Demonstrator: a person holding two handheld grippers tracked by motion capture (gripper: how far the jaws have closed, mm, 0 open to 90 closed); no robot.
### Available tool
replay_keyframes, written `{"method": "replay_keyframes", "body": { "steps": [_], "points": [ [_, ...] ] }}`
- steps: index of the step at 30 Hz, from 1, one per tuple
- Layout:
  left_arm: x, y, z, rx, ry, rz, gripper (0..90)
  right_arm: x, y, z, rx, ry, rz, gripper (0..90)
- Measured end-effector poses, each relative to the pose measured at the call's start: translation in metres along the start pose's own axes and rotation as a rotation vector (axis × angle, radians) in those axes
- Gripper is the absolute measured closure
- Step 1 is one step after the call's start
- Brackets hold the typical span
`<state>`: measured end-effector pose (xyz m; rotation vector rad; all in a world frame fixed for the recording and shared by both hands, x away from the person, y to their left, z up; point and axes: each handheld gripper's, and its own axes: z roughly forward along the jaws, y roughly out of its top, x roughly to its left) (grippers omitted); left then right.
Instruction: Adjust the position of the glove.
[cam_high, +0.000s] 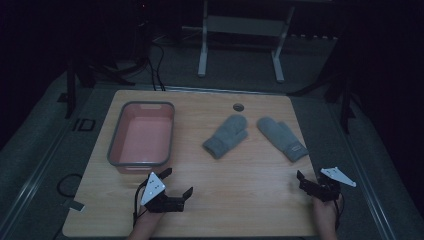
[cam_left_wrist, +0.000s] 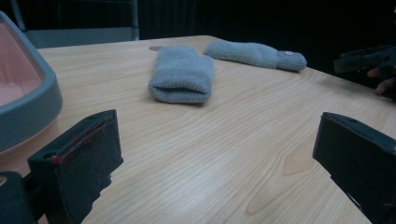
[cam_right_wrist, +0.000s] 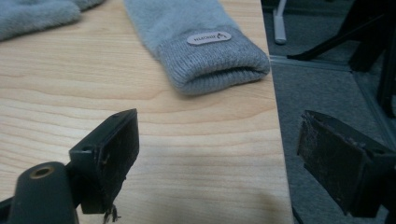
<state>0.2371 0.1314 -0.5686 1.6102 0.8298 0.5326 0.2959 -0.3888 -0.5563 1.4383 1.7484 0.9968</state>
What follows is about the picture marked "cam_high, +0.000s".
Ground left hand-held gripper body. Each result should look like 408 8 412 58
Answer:
139 171 186 214

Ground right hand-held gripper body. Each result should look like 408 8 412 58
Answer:
298 166 357 203

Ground person's right hand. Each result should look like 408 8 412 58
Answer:
312 193 343 232

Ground person's left hand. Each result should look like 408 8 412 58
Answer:
133 203 165 232

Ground pink plastic bin grey rim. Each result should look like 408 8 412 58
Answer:
106 100 176 175

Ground grey mitten with cuff label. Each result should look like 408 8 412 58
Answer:
256 116 310 164

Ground plain grey mitten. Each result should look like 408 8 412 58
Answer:
202 113 250 160

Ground grey tape piece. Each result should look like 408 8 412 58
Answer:
67 200 86 213

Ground black tripod stand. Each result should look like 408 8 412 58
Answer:
56 49 138 120
288 49 361 135

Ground white metal stand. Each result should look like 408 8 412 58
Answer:
197 0 297 84

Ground left hand-held gripper cable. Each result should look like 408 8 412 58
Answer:
132 181 149 229

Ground hand-held gripper cable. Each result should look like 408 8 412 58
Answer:
132 181 149 229
334 192 345 232

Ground right hand-held gripper cable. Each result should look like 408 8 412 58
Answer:
334 192 345 232

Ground black looped floor cable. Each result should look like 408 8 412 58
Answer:
55 172 84 198

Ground black hanging cables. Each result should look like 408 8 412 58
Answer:
145 39 167 92

